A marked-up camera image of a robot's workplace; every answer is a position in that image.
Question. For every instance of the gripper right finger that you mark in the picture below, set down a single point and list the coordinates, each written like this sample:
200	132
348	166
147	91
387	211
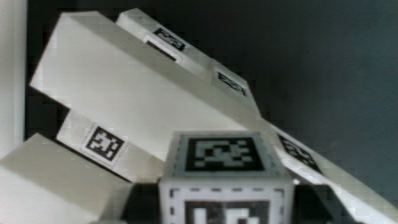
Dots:
319	208

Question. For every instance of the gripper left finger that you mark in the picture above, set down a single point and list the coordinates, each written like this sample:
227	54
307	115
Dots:
142	210

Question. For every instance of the white chair back frame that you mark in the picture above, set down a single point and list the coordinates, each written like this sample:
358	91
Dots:
122	85

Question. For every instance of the white front fence wall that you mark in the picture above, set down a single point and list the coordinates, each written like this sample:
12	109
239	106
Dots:
14	63

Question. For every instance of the white tagged cube nut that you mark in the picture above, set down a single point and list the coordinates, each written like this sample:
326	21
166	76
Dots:
227	185

